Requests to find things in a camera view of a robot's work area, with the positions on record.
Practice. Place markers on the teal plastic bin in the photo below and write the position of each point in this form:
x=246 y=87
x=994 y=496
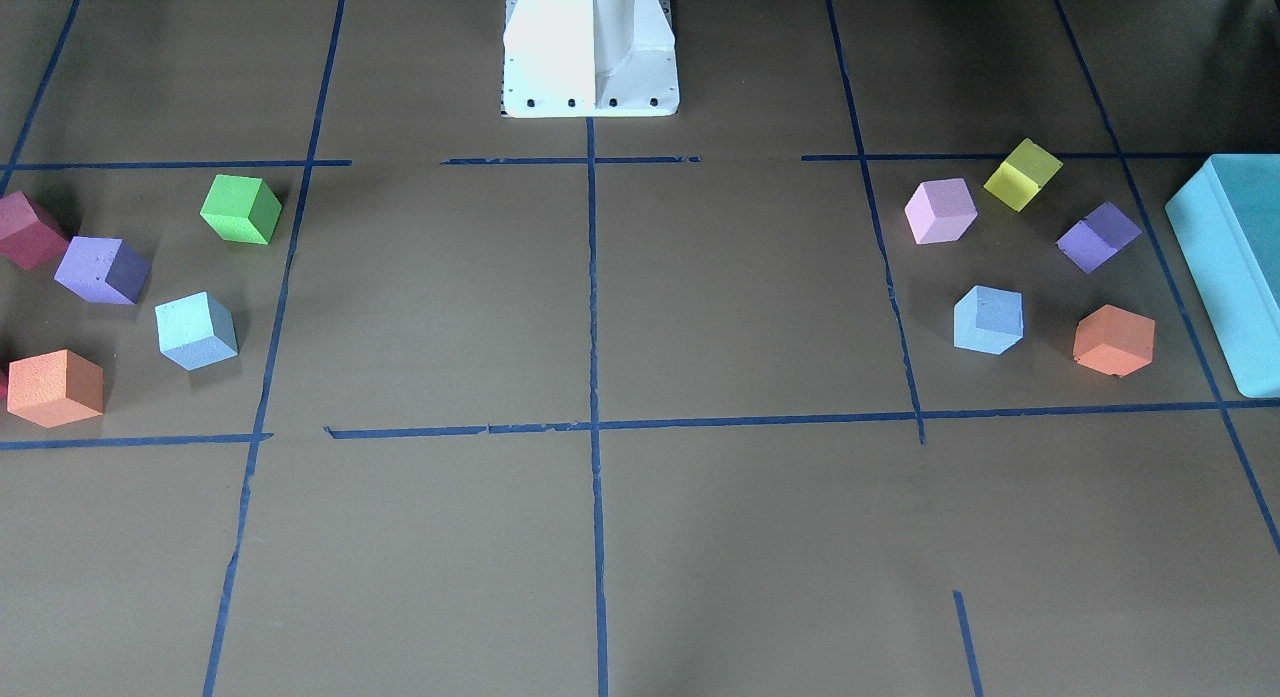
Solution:
x=1226 y=218

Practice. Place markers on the light blue foam block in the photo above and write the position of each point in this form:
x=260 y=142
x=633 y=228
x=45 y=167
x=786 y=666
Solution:
x=195 y=331

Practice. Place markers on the purple foam block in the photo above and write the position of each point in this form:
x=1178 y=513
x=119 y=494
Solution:
x=103 y=270
x=1098 y=237

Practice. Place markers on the pink foam block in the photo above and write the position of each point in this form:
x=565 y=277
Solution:
x=940 y=210

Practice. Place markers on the orange foam block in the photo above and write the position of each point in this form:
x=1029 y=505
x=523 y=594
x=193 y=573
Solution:
x=55 y=388
x=1114 y=341

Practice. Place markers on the green foam block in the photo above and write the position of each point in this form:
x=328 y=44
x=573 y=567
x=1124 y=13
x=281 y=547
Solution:
x=241 y=209

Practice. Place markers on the yellow foam block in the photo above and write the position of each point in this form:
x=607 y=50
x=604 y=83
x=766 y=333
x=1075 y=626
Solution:
x=1022 y=175

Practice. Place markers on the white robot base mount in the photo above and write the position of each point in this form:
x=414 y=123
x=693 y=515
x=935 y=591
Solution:
x=589 y=58

